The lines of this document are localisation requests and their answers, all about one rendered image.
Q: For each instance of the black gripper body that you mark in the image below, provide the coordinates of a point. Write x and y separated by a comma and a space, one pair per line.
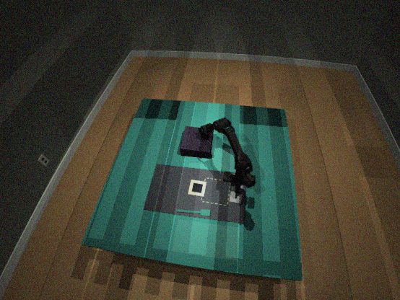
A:
228, 178

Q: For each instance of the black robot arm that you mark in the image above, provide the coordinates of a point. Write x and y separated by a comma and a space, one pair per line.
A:
241, 159

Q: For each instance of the dark grey flat mat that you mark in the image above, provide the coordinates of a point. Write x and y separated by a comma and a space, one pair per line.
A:
169, 191

